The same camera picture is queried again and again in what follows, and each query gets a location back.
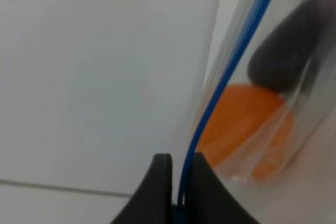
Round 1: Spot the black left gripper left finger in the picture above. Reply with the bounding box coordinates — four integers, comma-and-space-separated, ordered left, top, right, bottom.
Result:
112, 154, 173, 223

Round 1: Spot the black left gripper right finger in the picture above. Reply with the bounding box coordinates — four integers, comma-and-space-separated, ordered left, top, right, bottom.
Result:
185, 153, 258, 224

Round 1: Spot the clear zip file bag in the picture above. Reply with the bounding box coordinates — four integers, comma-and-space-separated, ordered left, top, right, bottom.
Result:
175, 0, 335, 223

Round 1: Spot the orange fruit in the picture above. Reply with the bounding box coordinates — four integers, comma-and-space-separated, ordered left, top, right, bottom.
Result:
197, 84, 294, 184

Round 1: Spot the purple eggplant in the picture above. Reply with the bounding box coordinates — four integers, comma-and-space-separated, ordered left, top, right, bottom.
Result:
248, 0, 335, 93

